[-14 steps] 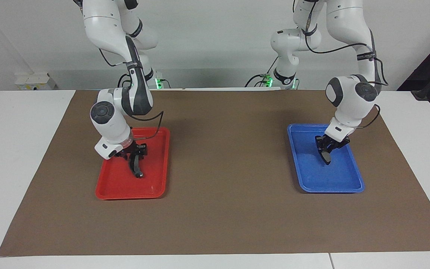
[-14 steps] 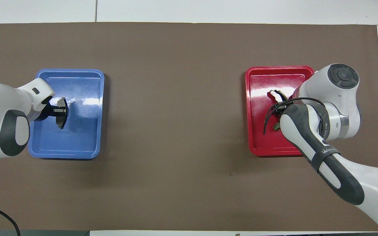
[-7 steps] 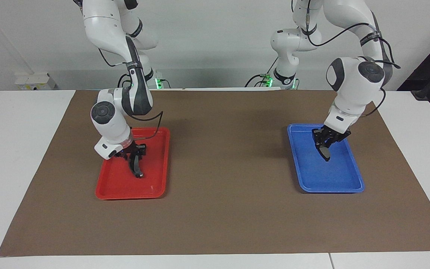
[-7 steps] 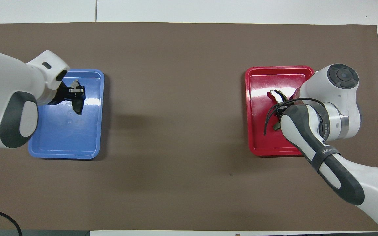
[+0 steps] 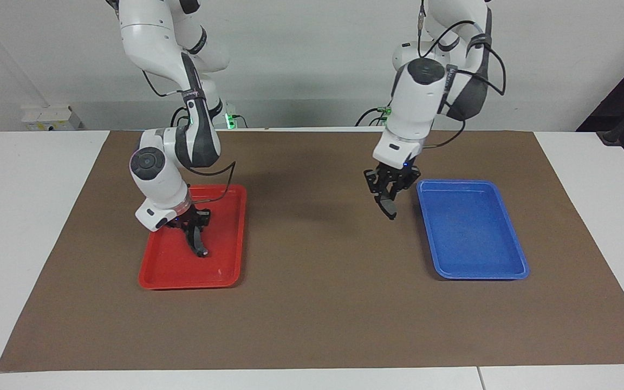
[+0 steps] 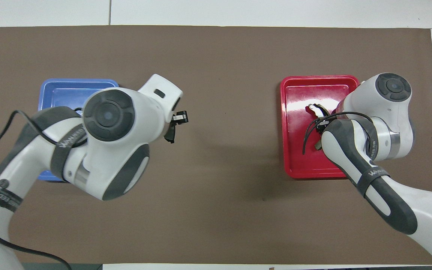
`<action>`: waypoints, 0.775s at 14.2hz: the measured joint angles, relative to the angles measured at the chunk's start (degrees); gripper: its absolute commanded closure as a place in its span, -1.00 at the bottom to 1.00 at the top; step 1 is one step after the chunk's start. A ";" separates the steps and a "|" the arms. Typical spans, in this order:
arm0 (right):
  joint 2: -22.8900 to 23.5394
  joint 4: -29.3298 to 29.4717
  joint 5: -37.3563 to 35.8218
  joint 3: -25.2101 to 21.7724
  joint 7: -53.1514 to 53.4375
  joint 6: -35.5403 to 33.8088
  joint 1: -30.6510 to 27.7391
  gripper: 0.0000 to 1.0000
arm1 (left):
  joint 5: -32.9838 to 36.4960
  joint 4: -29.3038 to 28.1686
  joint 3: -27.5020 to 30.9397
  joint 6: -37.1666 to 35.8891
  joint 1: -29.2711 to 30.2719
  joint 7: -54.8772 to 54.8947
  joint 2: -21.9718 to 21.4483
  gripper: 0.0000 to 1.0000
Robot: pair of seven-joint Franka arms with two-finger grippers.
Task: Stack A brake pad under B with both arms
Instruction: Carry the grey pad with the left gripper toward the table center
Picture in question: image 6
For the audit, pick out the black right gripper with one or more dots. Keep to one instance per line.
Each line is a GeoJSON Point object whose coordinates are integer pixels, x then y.
{"type": "Point", "coordinates": [323, 125]}

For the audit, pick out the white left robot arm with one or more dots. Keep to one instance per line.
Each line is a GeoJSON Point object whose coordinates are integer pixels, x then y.
{"type": "Point", "coordinates": [107, 116]}

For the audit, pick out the curved brake shoe white lever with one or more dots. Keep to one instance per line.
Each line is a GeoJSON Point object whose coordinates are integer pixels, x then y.
{"type": "Point", "coordinates": [314, 109]}

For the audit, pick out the grey brake pad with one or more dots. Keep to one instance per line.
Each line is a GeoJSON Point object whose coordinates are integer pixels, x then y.
{"type": "Point", "coordinates": [170, 135]}

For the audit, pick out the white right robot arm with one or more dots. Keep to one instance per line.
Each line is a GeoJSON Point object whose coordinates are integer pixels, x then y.
{"type": "Point", "coordinates": [392, 88]}

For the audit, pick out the red plastic tray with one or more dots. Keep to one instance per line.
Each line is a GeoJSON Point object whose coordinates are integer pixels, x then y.
{"type": "Point", "coordinates": [294, 150]}

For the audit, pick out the blue plastic tray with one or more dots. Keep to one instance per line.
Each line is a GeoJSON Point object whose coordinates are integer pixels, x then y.
{"type": "Point", "coordinates": [62, 93]}

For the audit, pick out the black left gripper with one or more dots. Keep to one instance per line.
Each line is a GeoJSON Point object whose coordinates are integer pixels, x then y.
{"type": "Point", "coordinates": [176, 108]}

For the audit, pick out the brown table mat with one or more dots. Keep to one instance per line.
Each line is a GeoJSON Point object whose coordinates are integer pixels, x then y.
{"type": "Point", "coordinates": [219, 206]}

